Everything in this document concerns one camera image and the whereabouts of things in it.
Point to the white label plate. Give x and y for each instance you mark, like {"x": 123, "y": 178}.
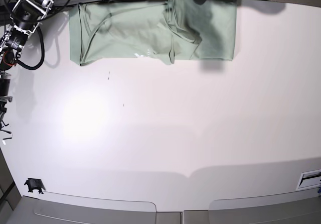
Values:
{"x": 308, "y": 180}

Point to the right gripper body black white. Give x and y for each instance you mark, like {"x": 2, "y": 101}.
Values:
{"x": 3, "y": 102}

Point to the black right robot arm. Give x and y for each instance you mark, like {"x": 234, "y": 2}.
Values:
{"x": 26, "y": 15}

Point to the black clamp bracket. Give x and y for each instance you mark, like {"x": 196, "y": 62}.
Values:
{"x": 35, "y": 184}

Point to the grey chair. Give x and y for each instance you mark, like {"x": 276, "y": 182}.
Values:
{"x": 30, "y": 210}
{"x": 293, "y": 207}

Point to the silver allen keys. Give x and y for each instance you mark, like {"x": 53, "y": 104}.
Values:
{"x": 9, "y": 134}

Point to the light green T-shirt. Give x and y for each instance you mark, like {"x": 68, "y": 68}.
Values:
{"x": 167, "y": 30}

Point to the grey chair right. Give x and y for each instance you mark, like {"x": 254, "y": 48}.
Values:
{"x": 293, "y": 207}

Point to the grey chair left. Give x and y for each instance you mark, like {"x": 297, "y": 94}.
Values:
{"x": 30, "y": 210}

